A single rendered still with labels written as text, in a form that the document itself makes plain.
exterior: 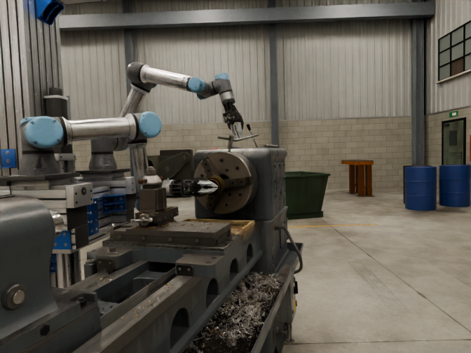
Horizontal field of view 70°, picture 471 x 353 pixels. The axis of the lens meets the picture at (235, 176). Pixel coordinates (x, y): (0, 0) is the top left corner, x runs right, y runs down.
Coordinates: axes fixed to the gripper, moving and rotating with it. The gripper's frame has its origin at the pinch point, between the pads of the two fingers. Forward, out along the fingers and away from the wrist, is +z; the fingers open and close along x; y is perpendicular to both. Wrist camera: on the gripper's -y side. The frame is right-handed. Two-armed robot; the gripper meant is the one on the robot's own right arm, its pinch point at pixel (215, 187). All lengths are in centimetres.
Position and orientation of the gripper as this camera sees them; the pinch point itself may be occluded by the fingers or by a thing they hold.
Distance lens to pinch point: 153.0
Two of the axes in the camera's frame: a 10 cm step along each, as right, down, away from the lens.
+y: -3.1, 0.6, -9.5
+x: -0.3, -10.0, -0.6
